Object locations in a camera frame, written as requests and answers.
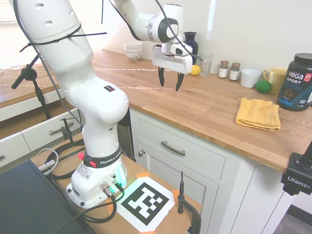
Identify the thin black base cable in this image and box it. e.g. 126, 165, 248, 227
73, 187, 125, 224

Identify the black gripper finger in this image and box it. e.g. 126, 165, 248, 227
175, 72, 185, 92
157, 67, 166, 87

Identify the black white AprilTag paper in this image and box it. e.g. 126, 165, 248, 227
116, 176, 176, 232

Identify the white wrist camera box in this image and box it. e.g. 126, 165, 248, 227
170, 42, 194, 57

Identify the metal drawer handle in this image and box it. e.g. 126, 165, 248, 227
160, 140, 186, 156
48, 121, 74, 136

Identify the large black bar clamp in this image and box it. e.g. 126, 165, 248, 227
177, 170, 202, 234

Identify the grey cable metal connector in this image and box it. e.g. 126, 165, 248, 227
36, 148, 59, 176

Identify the plain white bowl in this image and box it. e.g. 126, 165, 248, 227
123, 41, 144, 51

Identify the white drawer front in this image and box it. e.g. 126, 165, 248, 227
20, 108, 82, 152
137, 118, 226, 180

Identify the black zip tie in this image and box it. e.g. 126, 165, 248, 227
19, 24, 108, 53

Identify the black Vega protein tub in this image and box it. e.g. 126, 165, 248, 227
276, 53, 312, 112

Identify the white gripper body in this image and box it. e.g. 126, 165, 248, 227
152, 45, 194, 75

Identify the white cabinet door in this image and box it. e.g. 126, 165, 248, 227
140, 143, 219, 234

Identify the spice jar copper lid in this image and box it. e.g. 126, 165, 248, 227
218, 60, 229, 79
229, 62, 241, 82

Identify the black clamp-on camera stand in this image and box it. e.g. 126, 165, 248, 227
280, 146, 312, 197

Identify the brown wooden base board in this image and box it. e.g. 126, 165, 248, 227
29, 133, 203, 234

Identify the yellow terry cloth towel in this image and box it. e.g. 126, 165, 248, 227
235, 97, 282, 132

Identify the green lime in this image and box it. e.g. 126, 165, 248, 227
255, 79, 272, 94

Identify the white bowl floral print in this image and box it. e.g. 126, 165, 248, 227
124, 48, 143, 61

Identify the clear drinking glass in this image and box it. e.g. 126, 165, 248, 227
199, 53, 214, 78

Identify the black camera cable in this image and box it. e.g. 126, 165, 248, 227
156, 0, 204, 62

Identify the white mug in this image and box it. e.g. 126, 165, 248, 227
240, 69, 262, 88

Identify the dark blue painted vase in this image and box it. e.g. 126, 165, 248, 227
182, 31, 199, 57

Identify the yellow mug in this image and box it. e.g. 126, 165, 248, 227
262, 68, 288, 95

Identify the thick black base cable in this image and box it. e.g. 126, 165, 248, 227
48, 142, 86, 180

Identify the black control box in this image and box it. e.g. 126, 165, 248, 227
0, 159, 95, 234

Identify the white window blind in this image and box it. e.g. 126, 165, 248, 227
0, 0, 25, 30

